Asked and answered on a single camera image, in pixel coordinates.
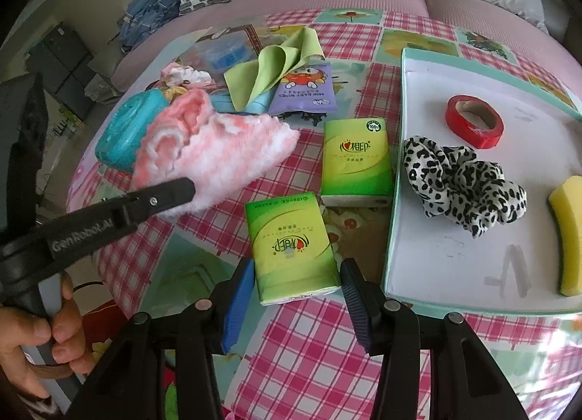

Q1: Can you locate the yellow sponge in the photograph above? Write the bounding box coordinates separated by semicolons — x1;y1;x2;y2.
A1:
547;176;582;297

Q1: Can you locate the light green cloth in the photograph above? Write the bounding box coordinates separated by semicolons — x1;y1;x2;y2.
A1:
224;29;326;111

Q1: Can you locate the clear plastic bag, blue item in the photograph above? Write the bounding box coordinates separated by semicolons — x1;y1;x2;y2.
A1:
182;27;261;73

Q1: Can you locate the person's left hand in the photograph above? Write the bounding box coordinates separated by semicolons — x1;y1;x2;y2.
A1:
0;273;97;399

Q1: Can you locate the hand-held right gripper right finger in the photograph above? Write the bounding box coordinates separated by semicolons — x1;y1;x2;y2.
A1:
340;259;530;420

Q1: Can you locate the teal shallow cardboard tray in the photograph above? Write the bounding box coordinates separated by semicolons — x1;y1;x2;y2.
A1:
382;47;582;317

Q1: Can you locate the teal wet wipes pack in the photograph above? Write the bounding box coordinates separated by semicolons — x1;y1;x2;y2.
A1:
95;89;171;173

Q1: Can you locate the red tape roll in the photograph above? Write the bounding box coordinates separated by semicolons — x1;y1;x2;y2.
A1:
445;95;505;149

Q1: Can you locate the blue denim bag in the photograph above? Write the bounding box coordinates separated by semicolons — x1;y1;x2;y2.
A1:
119;0;183;52

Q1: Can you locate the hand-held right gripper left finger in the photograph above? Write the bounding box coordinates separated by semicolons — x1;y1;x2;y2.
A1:
66;259;256;420

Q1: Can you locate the pink fluffy cloth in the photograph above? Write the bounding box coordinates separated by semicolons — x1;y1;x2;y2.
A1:
132;90;301;221

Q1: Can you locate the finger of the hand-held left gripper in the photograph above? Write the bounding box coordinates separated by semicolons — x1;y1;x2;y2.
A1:
102;177;197;239

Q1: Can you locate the purple baby wipes pack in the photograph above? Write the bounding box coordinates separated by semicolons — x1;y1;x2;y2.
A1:
268;63;337;115

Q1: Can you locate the green tissue pack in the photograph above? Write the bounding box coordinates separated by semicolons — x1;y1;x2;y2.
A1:
246;195;342;307
319;117;394;208

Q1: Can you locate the dark cabinet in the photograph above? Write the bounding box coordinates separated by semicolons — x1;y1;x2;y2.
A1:
27;22;97;121

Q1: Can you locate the leopard print scrunchie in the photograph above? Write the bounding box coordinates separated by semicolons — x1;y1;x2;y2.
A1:
402;136;528;239

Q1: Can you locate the pink checked printed tablecloth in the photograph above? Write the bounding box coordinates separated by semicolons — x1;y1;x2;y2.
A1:
66;8;582;420

